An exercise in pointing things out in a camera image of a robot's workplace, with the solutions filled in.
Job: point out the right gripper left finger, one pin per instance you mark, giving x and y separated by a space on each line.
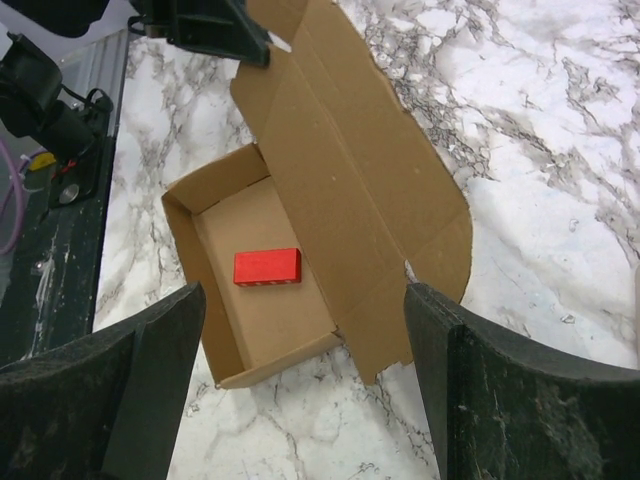
108 405

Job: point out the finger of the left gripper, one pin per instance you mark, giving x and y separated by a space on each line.
220 28

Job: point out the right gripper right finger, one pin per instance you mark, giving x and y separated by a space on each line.
502 406

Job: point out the small red block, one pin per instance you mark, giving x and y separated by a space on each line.
267 267

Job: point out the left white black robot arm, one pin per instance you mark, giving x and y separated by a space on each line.
31 82

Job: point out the black mounting rail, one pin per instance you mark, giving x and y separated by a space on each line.
51 295

